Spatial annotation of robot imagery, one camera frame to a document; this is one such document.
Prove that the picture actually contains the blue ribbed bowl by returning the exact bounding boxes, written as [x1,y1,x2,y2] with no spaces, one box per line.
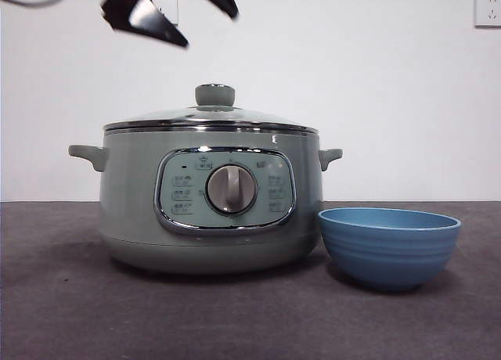
[317,207,462,293]

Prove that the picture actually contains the glass lid with green knob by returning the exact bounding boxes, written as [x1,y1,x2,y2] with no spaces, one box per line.
[102,83,319,134]

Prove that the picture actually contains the white wall socket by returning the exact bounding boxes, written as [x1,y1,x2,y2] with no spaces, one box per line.
[474,0,501,28]
[150,0,179,28]

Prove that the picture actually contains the pale green electric steamer pot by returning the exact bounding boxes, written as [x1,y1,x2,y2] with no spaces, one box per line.
[67,129,344,275]

